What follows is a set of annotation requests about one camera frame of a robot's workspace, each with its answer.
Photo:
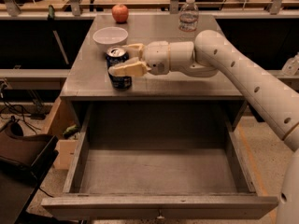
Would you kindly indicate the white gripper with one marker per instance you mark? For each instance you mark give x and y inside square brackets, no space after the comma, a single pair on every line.
[156,57]

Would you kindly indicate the blue pepsi can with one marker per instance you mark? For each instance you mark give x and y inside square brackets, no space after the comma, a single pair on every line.
[116,55]

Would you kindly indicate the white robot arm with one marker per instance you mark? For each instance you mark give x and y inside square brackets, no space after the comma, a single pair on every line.
[249,87]

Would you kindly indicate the open grey top drawer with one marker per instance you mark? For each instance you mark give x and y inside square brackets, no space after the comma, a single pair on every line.
[195,176]

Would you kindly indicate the white ceramic bowl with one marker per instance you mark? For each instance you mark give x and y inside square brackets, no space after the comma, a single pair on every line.
[110,36]

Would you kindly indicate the red apple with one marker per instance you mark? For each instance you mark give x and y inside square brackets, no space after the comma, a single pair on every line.
[120,13]

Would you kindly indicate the grey wooden cabinet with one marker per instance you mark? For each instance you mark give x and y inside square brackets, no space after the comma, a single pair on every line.
[164,86]

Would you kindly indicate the clear plastic water bottle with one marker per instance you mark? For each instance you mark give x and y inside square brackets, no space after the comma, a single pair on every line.
[188,20]

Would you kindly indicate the light wooden box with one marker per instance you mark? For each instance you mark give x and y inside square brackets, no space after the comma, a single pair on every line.
[56,123]

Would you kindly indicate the green handled tool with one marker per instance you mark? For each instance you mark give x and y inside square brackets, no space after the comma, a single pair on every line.
[70,131]

